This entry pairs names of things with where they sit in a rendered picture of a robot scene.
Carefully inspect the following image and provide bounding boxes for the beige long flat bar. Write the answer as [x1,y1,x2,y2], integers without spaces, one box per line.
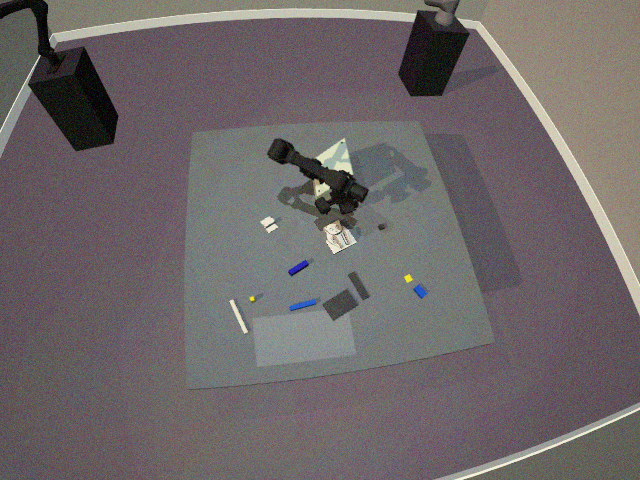
[230,300,248,334]

